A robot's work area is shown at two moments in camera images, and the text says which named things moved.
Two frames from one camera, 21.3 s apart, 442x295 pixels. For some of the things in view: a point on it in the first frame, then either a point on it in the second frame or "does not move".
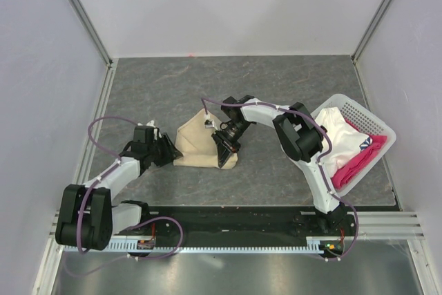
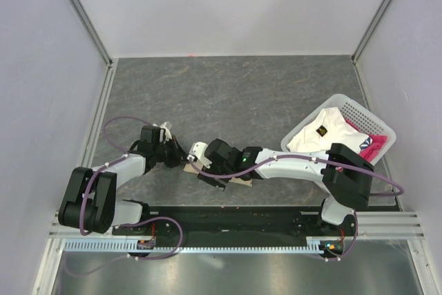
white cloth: [344, 139] does not move
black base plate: [239, 223] does not move
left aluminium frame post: [82, 13] does not move
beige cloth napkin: [195, 146] to [196, 167]
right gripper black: [225, 148] to [213, 180]
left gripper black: [170, 153] does not move
